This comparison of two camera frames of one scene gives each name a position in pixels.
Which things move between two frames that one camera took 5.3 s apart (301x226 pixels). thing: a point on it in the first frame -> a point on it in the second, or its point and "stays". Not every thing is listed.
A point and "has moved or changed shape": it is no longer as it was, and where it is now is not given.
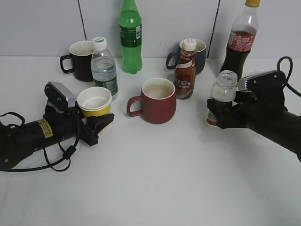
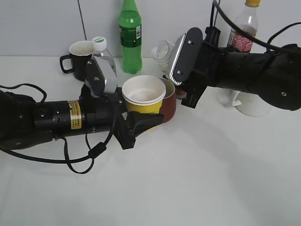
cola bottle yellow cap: [241, 38] stays
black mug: [81, 54] stays
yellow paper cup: [94, 101] has moved or changed shape
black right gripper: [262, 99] -> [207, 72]
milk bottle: [224, 89] -> [162, 52]
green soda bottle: [130, 35] stays
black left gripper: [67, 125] -> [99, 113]
